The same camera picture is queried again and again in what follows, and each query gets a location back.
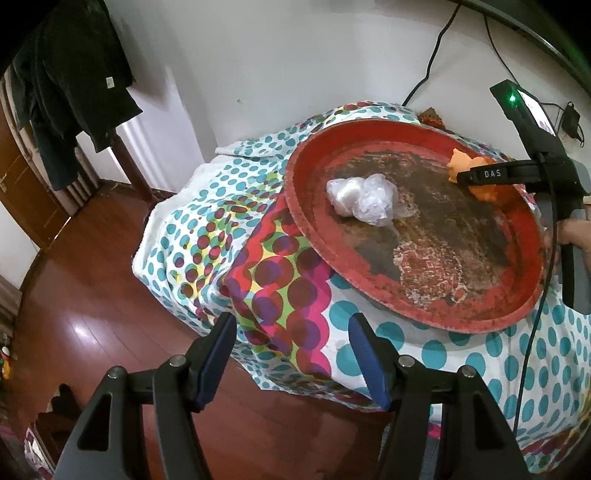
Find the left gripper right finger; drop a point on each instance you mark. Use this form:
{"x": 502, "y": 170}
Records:
{"x": 476, "y": 441}

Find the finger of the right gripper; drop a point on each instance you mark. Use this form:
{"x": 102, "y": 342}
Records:
{"x": 505, "y": 173}

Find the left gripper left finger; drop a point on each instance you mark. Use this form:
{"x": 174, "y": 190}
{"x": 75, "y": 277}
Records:
{"x": 107, "y": 441}

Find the orange toy animal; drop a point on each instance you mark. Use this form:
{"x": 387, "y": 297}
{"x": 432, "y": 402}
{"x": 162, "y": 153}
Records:
{"x": 461, "y": 162}

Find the clear plastic bag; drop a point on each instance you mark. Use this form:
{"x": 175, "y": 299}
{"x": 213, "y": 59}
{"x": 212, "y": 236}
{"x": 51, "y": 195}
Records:
{"x": 374, "y": 200}

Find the person's right hand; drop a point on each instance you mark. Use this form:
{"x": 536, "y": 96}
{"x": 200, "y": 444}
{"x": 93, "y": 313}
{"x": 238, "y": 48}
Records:
{"x": 576, "y": 232}

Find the black power adapter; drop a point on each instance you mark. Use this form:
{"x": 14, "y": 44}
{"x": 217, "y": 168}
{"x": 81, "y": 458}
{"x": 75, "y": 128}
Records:
{"x": 570, "y": 122}

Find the red snack wrapper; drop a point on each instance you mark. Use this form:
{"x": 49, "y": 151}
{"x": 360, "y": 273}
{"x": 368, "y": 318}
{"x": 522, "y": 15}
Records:
{"x": 431, "y": 118}

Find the round red worn tray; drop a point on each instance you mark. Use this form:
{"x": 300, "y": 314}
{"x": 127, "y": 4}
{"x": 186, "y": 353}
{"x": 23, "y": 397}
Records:
{"x": 457, "y": 263}

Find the brown wooden door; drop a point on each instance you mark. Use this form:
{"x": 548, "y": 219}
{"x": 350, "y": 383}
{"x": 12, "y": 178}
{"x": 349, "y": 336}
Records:
{"x": 26, "y": 197}

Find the dark hanging clothes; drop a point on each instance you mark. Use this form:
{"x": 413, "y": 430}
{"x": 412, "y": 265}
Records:
{"x": 71, "y": 76}

